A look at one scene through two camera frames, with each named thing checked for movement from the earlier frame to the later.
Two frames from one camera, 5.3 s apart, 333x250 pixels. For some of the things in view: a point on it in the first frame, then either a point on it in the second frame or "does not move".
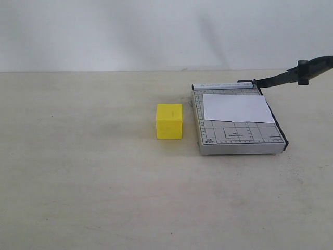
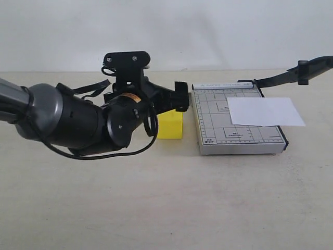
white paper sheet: [237, 108] → [264, 111]
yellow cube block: [169, 121] does not move
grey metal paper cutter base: [217, 137] does not move
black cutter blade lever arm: [301, 74] does not move
